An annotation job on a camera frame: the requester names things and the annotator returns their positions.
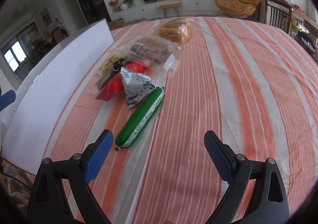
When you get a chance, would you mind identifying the green sausage snack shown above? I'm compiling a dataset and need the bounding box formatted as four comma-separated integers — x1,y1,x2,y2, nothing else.
115,87,165,151

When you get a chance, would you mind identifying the red triangular snack bag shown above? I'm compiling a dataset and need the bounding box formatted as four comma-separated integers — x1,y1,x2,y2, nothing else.
95,60,147,101

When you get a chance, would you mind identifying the blue white triangular snack bag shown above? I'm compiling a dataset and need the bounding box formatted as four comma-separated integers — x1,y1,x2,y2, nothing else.
120,67,155,110

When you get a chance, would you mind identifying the dark long snack bar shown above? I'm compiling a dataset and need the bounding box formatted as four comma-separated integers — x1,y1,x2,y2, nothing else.
88,70,119,95

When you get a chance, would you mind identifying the yellow green rice cracker pack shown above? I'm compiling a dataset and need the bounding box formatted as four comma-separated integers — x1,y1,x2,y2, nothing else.
96,55,122,77

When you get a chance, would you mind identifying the small dark brown snack packet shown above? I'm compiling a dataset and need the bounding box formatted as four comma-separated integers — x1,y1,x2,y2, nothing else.
113,58,131,72

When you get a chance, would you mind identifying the orange striped tablecloth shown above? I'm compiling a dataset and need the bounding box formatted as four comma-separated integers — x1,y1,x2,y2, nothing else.
24,16,318,224

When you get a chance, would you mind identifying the clear bag of brown biscuits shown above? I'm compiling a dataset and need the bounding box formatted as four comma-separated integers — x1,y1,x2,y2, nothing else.
110,35,180,71

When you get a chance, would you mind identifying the red flower arrangement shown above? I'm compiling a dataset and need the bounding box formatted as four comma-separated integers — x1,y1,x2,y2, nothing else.
108,0,119,13

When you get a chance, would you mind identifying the white round vase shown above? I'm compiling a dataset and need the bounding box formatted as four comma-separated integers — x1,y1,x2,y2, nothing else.
120,3,128,10

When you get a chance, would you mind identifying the green plant left of TV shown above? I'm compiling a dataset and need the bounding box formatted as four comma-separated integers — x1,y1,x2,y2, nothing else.
123,0,135,8

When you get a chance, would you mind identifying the bagged yellow bread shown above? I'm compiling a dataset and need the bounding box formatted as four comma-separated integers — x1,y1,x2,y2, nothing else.
157,19,193,44

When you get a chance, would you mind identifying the wooden bench stool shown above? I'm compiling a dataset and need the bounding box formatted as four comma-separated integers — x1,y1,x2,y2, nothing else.
158,2,183,18

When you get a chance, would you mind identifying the dark wooden chair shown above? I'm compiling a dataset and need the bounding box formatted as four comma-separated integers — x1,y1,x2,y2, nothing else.
264,0,293,35

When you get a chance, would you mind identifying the white TV cabinet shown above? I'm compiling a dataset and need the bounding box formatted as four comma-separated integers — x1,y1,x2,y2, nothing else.
110,0,212,22

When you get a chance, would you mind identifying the orange lounge chair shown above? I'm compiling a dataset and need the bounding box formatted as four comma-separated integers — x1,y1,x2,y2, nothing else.
214,0,261,19

